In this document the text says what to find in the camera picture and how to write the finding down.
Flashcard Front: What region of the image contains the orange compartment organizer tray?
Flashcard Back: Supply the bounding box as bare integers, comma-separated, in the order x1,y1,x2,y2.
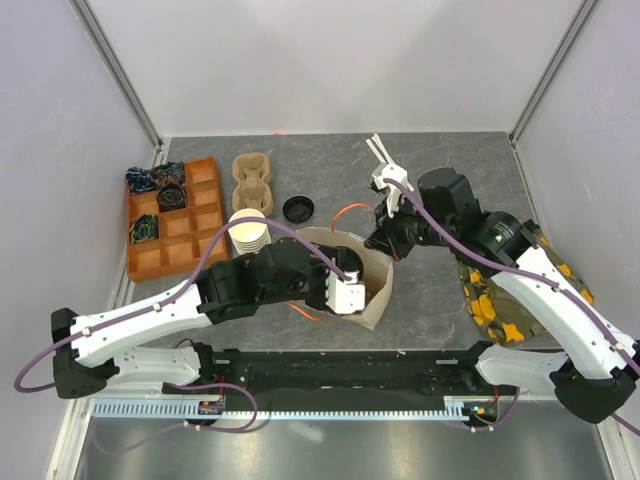
127,157,226,283

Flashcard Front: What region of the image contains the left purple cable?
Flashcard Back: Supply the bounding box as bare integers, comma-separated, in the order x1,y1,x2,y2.
13,217,354,454

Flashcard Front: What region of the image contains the blue patterned rolled sock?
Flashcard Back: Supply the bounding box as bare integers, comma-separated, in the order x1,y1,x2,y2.
125,167,157,195

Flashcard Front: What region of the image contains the stack of paper cups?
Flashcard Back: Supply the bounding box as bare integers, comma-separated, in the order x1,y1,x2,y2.
228,208,271,255

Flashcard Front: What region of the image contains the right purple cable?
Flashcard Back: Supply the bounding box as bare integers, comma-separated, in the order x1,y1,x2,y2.
387,179,640,436

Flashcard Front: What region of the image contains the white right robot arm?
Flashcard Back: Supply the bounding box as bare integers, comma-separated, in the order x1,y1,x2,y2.
365,165,639,424

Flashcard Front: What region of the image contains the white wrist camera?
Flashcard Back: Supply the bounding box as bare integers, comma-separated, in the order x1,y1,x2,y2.
326,270,366,315
372,163,414,218

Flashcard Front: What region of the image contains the white paper takeout bag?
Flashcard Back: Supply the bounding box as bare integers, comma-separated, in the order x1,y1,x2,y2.
298,202,394,331

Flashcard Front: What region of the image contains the dark patterned rolled sock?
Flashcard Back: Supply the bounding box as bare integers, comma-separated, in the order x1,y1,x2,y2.
147,162,186,185

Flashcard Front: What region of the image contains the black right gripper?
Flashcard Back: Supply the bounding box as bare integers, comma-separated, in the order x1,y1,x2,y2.
365,191,456,261

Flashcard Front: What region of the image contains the cardboard cup carrier tray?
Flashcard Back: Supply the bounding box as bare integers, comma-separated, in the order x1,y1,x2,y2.
232,152,274,217

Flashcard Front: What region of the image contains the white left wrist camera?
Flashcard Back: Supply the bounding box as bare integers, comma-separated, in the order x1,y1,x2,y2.
326,270,366,315

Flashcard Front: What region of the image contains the grey slotted cable duct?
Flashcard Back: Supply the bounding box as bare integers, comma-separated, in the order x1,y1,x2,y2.
92,398,492,421

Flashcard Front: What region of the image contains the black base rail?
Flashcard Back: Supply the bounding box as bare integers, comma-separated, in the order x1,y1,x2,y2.
186,342,516,397

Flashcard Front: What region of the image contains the black brown rolled sock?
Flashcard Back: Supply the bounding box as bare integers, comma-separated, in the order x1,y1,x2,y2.
156,183,187,212

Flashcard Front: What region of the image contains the camouflage yellow green cloth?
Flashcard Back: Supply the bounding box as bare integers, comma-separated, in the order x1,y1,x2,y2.
457,220,594,345

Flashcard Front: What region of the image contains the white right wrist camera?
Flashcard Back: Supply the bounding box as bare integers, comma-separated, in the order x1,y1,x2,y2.
372,163,414,218

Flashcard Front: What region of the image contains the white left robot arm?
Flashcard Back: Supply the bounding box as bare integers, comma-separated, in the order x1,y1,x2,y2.
51,238,366,399

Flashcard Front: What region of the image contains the blue yellow rolled sock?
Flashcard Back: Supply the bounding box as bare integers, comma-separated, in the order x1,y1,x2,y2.
129,214,159,245

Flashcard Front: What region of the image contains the purple cable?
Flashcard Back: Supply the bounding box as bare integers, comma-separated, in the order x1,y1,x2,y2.
13,217,354,454
387,179,640,436

